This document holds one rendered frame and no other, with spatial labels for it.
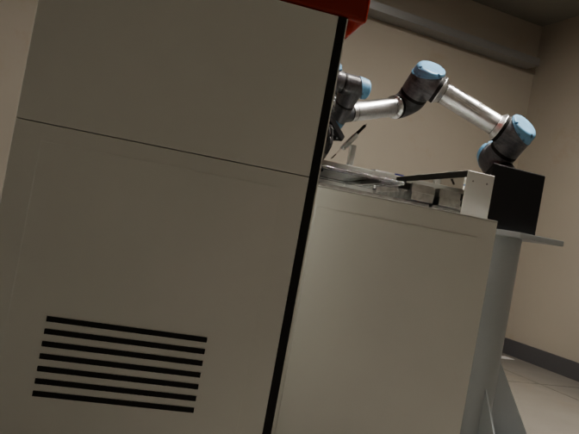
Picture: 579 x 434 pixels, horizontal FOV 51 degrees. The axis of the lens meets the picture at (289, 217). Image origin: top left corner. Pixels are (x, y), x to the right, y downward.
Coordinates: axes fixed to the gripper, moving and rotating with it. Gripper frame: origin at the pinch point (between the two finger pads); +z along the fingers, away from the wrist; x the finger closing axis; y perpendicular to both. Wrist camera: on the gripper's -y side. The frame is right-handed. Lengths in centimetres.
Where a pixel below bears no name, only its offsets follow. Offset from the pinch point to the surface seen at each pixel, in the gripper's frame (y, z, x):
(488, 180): -16, -1, 56
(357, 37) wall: -182, -120, -141
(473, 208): -13, 8, 54
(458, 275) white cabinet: -6, 29, 57
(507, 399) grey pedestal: -81, 77, 49
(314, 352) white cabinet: 27, 57, 34
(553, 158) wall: -314, -62, -34
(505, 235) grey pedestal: -55, 13, 48
